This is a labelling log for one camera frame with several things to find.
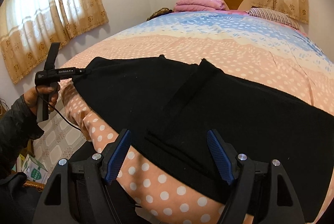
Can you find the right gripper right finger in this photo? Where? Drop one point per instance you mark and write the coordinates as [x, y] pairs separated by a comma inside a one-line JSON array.
[[262, 188]]

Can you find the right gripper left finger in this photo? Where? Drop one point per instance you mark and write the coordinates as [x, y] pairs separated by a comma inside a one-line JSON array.
[[79, 192]]

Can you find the black pants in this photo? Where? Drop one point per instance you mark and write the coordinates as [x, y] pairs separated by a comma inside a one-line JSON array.
[[169, 107]]

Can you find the dark jacket left forearm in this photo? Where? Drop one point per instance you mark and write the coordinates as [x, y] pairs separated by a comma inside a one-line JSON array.
[[18, 126]]

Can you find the person left hand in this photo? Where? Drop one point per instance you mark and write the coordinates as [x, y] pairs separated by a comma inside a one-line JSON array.
[[32, 96]]

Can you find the white green cardboard box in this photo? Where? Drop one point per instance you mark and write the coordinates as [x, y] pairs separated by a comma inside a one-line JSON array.
[[34, 170]]

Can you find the beige side window curtain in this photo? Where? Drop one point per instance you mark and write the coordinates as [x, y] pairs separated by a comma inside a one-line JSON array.
[[29, 27]]

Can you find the polka dot bed cover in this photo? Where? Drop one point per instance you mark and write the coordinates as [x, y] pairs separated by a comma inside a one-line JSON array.
[[298, 68]]

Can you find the brown bag beside bed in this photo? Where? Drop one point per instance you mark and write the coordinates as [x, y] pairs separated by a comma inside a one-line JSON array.
[[160, 12]]

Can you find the striped pillow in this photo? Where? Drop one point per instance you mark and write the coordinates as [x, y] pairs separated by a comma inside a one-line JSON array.
[[273, 16]]

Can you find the folded pink blanket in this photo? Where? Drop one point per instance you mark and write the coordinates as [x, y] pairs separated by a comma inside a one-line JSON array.
[[199, 5]]

